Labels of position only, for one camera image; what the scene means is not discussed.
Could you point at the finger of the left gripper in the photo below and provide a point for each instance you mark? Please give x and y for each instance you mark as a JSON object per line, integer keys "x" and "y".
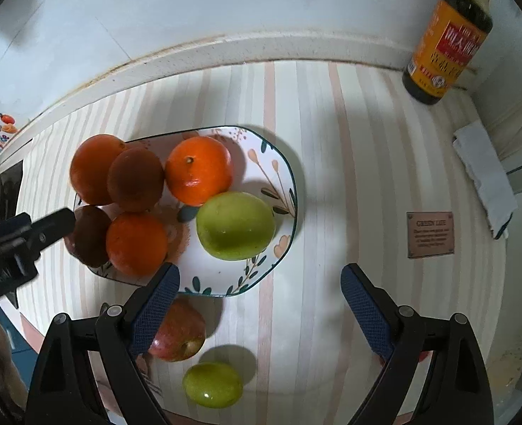
{"x": 50, "y": 229}

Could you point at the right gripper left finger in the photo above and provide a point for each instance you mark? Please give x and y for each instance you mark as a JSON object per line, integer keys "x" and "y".
{"x": 64, "y": 390}

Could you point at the dark red pomegranate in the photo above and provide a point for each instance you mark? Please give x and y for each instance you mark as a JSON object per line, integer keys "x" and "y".
{"x": 88, "y": 240}

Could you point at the large orange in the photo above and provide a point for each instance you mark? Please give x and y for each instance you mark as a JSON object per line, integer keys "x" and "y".
{"x": 90, "y": 166}

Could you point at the small tangerine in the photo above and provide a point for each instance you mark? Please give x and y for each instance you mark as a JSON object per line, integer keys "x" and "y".
{"x": 197, "y": 169}
{"x": 137, "y": 244}

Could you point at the dark orange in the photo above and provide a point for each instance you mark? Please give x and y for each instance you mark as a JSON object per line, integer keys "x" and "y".
{"x": 135, "y": 180}

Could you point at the green apple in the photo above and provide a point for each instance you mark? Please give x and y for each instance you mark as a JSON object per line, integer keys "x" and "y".
{"x": 235, "y": 226}
{"x": 213, "y": 385}

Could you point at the red yellow apple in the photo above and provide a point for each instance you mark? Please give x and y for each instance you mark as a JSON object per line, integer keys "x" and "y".
{"x": 181, "y": 334}

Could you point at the deer pattern ceramic plate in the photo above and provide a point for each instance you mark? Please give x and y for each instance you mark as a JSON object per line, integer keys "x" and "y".
{"x": 261, "y": 170}

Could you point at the striped cat print mat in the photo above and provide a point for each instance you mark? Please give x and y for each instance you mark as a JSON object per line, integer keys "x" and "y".
{"x": 379, "y": 184}

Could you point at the folded white cloth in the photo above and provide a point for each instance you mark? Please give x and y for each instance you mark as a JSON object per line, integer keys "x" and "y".
{"x": 475, "y": 150}

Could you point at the soy sauce bottle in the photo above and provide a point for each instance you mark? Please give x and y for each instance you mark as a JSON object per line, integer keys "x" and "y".
{"x": 452, "y": 38}

